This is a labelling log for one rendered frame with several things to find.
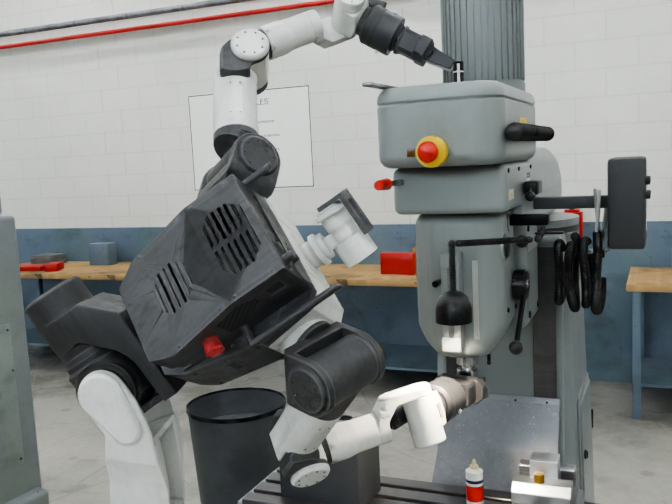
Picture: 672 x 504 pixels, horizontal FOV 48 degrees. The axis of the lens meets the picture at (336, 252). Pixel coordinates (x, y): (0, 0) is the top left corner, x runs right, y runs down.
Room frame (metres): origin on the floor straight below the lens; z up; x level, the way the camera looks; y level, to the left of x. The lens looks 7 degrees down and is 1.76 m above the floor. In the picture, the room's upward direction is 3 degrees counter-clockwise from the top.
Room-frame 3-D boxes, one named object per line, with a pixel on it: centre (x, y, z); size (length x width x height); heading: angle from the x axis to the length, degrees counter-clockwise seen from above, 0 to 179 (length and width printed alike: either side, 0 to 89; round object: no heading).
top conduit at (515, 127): (1.65, -0.43, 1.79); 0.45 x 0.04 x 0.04; 157
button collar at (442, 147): (1.47, -0.19, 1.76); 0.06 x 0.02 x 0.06; 67
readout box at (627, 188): (1.82, -0.71, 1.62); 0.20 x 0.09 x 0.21; 157
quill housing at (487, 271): (1.68, -0.29, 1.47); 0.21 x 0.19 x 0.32; 67
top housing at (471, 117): (1.69, -0.29, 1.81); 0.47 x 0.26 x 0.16; 157
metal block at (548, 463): (1.61, -0.44, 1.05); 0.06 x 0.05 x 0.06; 68
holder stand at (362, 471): (1.80, 0.04, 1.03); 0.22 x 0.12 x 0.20; 62
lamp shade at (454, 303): (1.47, -0.23, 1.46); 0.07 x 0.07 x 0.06
